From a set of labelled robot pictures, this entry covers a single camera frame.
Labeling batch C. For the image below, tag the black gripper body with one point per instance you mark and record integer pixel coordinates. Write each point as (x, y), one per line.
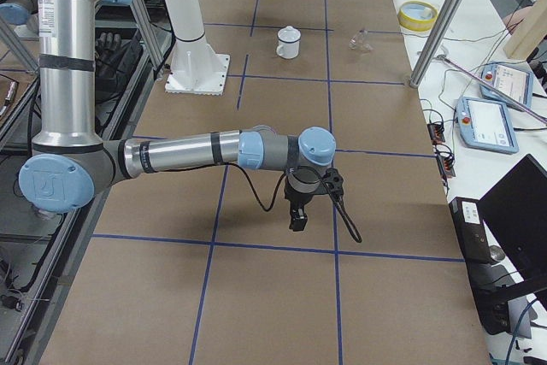
(296, 199)

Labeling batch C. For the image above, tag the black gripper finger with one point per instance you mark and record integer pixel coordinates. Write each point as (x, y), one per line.
(294, 224)
(302, 219)

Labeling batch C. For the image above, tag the white cup lid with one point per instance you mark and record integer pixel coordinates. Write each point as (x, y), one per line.
(289, 34)

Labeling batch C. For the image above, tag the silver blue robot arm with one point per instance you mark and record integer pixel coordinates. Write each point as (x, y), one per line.
(70, 163)

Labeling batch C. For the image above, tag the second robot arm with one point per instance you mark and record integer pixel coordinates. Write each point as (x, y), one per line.
(21, 13)

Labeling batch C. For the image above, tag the white enamel cup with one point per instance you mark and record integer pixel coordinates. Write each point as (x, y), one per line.
(288, 48)

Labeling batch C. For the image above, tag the orange connector block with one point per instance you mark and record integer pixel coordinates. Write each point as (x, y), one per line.
(436, 132)
(446, 162)

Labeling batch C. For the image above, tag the reacher grabber stick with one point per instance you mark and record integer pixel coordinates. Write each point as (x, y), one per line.
(493, 89)

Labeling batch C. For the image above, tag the near teach pendant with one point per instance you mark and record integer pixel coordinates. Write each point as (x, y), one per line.
(485, 125)

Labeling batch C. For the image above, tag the teach pendant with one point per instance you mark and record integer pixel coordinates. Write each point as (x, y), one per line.
(485, 125)
(513, 81)

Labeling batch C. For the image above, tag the black computer box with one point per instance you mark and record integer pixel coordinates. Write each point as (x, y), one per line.
(498, 299)

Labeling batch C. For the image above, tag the yellow tape roll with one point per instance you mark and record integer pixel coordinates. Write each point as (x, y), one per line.
(417, 16)

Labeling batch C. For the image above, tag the far teach pendant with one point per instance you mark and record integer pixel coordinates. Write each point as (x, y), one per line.
(513, 81)

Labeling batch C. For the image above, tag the wooden beam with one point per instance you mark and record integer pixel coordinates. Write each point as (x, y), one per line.
(529, 33)

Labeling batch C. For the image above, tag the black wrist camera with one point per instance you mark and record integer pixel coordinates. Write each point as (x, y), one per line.
(334, 182)

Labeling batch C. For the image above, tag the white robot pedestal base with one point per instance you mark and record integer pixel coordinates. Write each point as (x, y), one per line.
(195, 68)

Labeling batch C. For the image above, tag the aluminium frame post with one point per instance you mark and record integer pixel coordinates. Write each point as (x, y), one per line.
(445, 16)

